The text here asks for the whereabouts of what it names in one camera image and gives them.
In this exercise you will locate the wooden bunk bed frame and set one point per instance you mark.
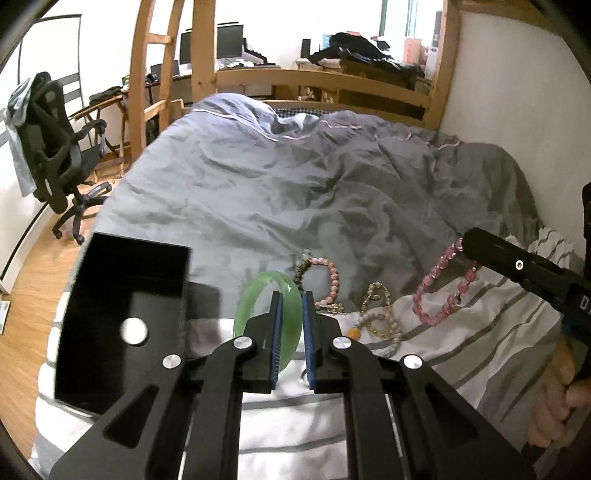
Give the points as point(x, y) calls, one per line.
point(433, 104)

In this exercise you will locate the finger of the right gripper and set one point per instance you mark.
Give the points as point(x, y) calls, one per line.
point(533, 272)

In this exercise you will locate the wooden folding table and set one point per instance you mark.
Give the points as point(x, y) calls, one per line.
point(114, 112)

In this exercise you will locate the grey duvet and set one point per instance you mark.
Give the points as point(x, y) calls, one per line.
point(248, 191)

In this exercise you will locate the black jewelry box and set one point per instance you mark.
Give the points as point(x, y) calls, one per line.
point(119, 277)

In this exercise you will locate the computer monitor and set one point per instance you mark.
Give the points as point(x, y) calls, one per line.
point(229, 43)

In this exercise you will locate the right hand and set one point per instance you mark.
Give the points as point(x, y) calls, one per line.
point(558, 396)

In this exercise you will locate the black clothes pile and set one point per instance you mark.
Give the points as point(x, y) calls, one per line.
point(345, 46)

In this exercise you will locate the dark desk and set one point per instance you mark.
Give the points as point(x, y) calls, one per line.
point(252, 82)

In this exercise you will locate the white round sticker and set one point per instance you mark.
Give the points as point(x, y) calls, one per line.
point(133, 331)

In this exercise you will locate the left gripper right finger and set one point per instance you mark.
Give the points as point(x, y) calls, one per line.
point(403, 420)

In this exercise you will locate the green jade bangle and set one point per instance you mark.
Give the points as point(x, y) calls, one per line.
point(291, 316)

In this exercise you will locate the black office chair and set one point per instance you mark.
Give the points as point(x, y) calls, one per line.
point(61, 159)

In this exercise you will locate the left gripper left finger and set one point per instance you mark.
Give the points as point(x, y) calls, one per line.
point(181, 420)

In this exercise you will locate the white sliding wardrobe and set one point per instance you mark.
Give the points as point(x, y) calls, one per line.
point(52, 44)

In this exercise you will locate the white grey striped sheet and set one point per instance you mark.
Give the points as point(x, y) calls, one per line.
point(486, 340)

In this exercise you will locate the blue garment on chair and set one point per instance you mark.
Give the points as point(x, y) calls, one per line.
point(15, 118)

